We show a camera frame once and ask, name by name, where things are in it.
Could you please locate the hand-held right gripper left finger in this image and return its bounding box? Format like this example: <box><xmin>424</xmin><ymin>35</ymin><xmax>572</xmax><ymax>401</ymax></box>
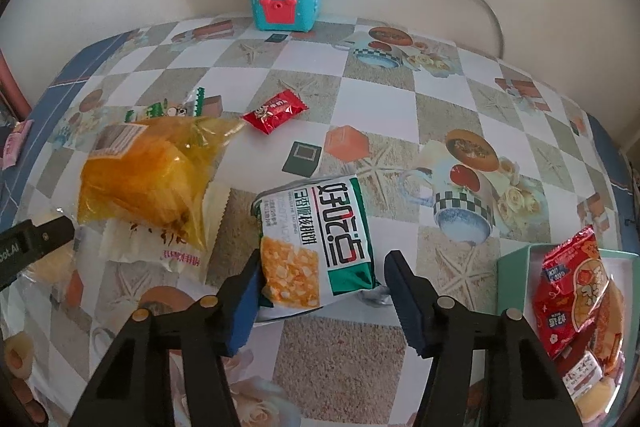
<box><xmin>67</xmin><ymin>249</ymin><xmax>263</xmax><ymax>427</ymax></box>

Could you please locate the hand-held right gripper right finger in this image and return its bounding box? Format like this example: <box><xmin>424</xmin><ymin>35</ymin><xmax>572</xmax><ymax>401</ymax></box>
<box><xmin>384</xmin><ymin>251</ymin><xmax>583</xmax><ymax>427</ymax></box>

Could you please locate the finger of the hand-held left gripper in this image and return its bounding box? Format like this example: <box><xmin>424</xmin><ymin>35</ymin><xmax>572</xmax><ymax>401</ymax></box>
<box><xmin>20</xmin><ymin>216</ymin><xmax>76</xmax><ymax>260</ymax></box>

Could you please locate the green and white snack packet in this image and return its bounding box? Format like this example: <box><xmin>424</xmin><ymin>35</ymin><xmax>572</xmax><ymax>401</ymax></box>
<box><xmin>251</xmin><ymin>174</ymin><xmax>388</xmax><ymax>323</ymax></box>

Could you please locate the white packet with orange print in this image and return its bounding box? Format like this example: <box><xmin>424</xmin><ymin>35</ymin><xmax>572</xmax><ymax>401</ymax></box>
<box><xmin>97</xmin><ymin>187</ymin><xmax>231</xmax><ymax>280</ymax></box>

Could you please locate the teal tray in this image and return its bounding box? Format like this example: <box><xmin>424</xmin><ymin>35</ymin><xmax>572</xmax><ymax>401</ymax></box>
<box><xmin>496</xmin><ymin>243</ymin><xmax>640</xmax><ymax>425</ymax></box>

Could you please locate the orange cake packet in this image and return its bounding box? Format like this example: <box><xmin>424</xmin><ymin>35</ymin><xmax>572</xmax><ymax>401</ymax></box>
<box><xmin>75</xmin><ymin>114</ymin><xmax>246</xmax><ymax>250</ymax></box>

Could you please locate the large red snack packet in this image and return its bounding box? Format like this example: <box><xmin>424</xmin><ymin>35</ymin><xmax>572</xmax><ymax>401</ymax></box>
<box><xmin>531</xmin><ymin>224</ymin><xmax>616</xmax><ymax>360</ymax></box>

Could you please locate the round cracker packet green edge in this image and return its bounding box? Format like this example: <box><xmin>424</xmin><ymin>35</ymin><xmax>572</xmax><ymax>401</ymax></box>
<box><xmin>122</xmin><ymin>87</ymin><xmax>208</xmax><ymax>125</ymax></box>

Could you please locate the red and white snack packet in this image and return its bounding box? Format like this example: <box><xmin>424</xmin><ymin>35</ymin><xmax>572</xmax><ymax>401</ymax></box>
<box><xmin>555</xmin><ymin>347</ymin><xmax>608</xmax><ymax>400</ymax></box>

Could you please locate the small red candy packet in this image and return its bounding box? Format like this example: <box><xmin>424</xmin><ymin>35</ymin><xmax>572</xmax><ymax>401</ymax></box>
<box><xmin>241</xmin><ymin>89</ymin><xmax>309</xmax><ymax>135</ymax></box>

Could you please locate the orange snack packet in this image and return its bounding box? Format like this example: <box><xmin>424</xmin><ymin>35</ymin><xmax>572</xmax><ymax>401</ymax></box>
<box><xmin>587</xmin><ymin>277</ymin><xmax>626</xmax><ymax>373</ymax></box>

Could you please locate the round bun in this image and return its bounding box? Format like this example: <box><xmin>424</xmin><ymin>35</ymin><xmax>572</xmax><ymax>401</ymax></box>
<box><xmin>572</xmin><ymin>377</ymin><xmax>618</xmax><ymax>423</ymax></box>

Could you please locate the beige round roll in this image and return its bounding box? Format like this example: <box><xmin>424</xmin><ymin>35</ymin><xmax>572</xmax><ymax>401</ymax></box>
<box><xmin>2</xmin><ymin>332</ymin><xmax>33</xmax><ymax>378</ymax></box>

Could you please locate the small pink candy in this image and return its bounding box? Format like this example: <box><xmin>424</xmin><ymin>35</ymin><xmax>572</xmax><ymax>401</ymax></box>
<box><xmin>4</xmin><ymin>119</ymin><xmax>35</xmax><ymax>165</ymax></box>

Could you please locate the printed checkered tablecloth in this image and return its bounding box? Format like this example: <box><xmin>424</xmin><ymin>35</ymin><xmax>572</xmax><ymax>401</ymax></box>
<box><xmin>0</xmin><ymin>14</ymin><xmax>640</xmax><ymax>427</ymax></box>

